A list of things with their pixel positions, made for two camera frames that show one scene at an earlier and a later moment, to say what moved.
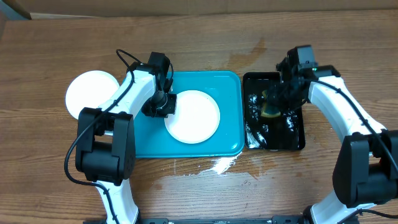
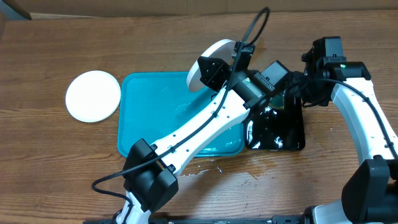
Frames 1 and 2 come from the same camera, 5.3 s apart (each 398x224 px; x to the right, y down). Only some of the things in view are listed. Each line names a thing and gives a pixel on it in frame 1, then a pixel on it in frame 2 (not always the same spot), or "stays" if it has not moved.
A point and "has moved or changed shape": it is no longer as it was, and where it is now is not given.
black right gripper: x=275 y=102 -> x=320 y=102
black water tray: x=285 y=132 stays
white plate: x=196 y=119 -> x=222 y=49
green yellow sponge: x=270 y=113 has moved or changed shape
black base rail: x=278 y=219 stays
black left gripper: x=171 y=108 -> x=219 y=70
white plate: x=89 y=89 stays
